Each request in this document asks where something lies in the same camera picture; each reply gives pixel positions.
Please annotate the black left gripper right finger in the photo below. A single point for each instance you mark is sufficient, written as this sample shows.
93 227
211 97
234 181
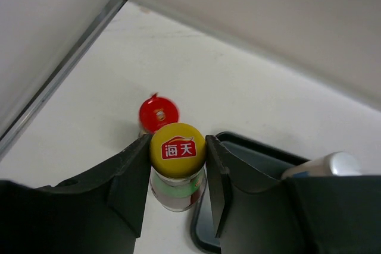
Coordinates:
254 212

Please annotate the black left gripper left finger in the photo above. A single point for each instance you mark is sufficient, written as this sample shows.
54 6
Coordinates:
98 211

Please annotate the yellow cap sauce bottle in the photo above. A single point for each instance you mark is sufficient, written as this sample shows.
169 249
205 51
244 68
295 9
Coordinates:
178 179

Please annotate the silver lid blue label canister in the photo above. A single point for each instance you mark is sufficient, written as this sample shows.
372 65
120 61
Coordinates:
334 164

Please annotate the red lid sauce jar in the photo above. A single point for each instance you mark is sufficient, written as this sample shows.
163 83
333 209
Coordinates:
156 112

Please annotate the black plastic tray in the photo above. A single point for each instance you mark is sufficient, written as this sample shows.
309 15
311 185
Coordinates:
268 159

